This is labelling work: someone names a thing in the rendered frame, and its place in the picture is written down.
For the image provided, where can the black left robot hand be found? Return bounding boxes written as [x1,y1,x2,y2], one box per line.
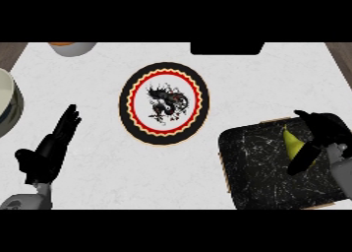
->
[14,103,84,186]

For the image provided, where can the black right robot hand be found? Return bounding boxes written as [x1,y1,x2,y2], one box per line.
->
[286,109,352,176]

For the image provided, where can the green pear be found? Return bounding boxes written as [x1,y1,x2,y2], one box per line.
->
[283,124,308,161]

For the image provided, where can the black marbled tray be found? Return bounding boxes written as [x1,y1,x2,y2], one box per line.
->
[218,117,352,211]

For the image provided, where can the black red patterned plate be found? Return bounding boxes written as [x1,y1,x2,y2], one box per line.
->
[119,61,212,147]

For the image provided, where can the pale green bowl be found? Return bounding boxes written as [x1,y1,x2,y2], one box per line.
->
[0,66,28,144]

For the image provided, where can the white cup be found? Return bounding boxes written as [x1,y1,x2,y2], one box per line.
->
[47,41,98,58]

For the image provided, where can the black appliance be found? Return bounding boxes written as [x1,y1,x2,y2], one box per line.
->
[190,41,267,56]

